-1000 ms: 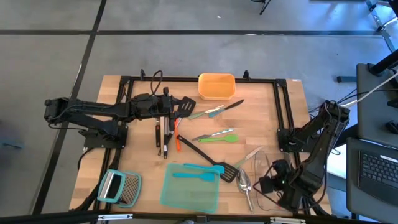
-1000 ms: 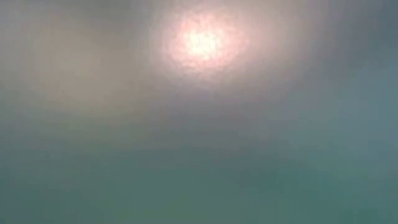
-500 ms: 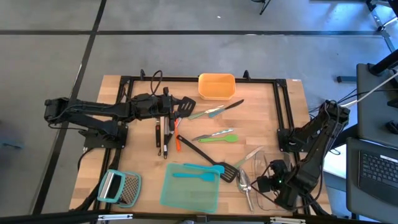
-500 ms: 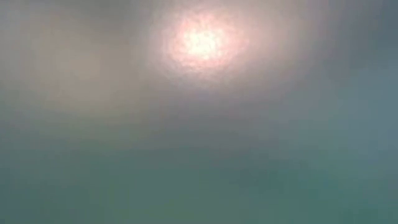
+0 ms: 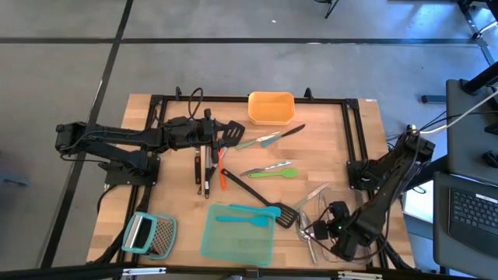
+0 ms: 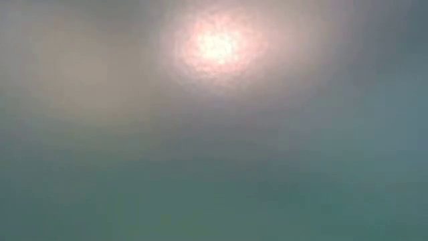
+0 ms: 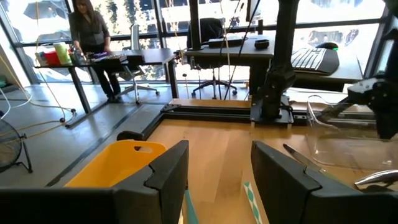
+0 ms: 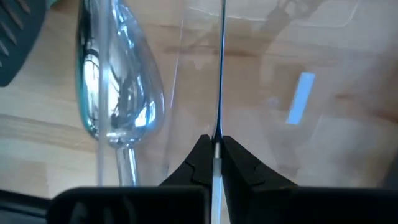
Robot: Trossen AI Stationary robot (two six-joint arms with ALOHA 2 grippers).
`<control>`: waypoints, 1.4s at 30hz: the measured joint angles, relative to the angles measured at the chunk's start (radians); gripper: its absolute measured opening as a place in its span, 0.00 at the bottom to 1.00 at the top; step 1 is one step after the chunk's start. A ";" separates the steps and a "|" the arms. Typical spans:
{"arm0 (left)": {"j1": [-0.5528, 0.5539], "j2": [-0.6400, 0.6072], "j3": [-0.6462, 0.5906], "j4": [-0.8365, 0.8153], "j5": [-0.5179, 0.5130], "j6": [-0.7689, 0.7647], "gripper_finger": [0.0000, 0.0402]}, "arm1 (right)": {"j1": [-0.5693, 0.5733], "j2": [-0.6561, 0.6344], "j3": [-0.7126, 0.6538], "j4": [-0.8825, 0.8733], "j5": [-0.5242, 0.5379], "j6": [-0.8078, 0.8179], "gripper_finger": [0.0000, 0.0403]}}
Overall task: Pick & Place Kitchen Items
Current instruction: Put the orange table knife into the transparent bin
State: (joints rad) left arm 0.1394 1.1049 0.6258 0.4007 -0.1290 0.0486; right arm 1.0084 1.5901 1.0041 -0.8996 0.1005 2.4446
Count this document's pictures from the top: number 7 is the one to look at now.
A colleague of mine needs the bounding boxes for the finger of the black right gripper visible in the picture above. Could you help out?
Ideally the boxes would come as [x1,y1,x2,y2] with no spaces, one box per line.
[317,98,356,123]
[377,108,398,140]

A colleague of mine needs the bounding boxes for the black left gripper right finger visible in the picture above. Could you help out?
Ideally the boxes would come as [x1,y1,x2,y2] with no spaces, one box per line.
[251,139,398,224]

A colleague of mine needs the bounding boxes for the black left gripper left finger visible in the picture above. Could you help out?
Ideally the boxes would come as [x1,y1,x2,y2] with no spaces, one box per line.
[0,139,190,224]

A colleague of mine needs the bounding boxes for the knife with patterned handle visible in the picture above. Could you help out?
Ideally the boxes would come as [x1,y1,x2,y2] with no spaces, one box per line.
[243,181,264,224]

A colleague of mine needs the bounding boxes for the clear plastic container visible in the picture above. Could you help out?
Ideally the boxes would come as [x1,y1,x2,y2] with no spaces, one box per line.
[306,94,398,175]

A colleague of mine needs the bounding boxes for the steel scoop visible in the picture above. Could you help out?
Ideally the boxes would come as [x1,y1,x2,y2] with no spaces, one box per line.
[354,169,398,188]

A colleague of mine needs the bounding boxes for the orange plastic bin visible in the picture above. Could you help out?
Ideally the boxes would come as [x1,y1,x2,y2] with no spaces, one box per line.
[64,139,168,189]

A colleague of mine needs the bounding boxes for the black computer keyboard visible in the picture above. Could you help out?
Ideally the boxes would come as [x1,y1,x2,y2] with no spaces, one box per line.
[290,46,341,77]

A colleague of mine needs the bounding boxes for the black clamp knob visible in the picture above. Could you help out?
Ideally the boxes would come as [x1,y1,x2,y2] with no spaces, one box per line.
[116,130,145,142]

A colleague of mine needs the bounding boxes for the small black desk object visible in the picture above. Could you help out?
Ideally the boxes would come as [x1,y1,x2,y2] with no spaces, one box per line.
[254,38,271,50]

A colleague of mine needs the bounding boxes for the flat black device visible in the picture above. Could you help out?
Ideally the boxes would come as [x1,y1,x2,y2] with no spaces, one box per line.
[207,35,248,49]

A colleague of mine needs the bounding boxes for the black office chair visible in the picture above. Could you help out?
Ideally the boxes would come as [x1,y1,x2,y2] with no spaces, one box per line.
[185,17,239,100]

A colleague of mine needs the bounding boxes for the black floor fan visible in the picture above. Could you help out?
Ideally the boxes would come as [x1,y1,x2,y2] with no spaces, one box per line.
[0,118,34,174]

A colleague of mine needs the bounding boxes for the black monitor pole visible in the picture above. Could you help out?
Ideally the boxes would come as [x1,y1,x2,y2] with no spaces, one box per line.
[187,0,205,51]

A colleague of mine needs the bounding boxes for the red container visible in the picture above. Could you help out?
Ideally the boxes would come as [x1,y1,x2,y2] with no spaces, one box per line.
[42,50,62,67]

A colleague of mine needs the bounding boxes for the person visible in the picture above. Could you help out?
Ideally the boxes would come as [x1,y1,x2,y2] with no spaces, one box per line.
[67,0,124,104]

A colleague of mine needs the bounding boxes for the knife with pale green handle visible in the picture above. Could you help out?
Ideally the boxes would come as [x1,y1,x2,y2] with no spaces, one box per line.
[282,142,357,188]

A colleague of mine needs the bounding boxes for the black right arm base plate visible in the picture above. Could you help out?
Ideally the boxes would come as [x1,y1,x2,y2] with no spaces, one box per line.
[249,95,295,126]

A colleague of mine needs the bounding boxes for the black metal table frame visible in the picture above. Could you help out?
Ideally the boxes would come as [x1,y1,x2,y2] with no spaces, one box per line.
[141,103,379,141]

